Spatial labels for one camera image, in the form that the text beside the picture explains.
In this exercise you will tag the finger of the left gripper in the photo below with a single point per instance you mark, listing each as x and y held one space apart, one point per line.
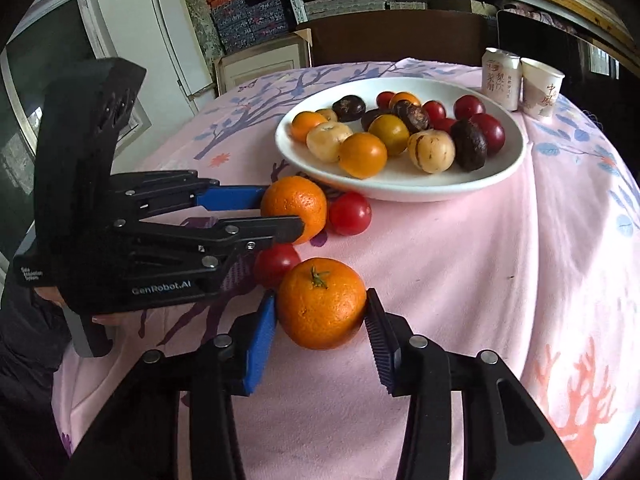
250 232
231 197

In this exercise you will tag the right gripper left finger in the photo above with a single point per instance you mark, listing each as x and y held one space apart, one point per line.
135 435

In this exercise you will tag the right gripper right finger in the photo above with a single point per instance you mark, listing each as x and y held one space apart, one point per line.
505 434

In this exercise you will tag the large orange mandarin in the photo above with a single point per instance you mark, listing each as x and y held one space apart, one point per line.
297 196

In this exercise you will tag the large tan round fruit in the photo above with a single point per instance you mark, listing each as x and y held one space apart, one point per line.
325 140

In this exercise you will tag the small brown round fruit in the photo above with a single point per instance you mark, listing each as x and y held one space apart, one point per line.
328 114

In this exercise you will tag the yellow orange tomato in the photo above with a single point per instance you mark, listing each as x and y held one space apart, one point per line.
392 132

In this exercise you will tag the small red cherry tomato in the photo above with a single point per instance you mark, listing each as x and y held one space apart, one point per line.
383 100

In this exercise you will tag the small orange kumquat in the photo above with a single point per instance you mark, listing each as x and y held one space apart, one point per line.
404 96

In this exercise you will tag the dark brown passion fruit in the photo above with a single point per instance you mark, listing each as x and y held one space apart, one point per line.
412 115

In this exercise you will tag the dark red plum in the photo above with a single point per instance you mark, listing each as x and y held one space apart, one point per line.
492 130

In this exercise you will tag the person left hand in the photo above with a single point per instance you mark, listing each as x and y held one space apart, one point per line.
53 295

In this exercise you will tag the framed picture leaning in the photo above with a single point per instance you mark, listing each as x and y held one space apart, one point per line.
289 52

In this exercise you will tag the white ceramic plate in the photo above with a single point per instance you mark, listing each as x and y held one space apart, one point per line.
400 181

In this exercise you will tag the dark wooden cabinet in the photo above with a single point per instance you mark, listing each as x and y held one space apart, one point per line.
389 36

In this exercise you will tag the white drink can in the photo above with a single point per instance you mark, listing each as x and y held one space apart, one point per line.
502 77

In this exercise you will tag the white paper cup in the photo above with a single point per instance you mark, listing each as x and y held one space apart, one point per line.
541 88

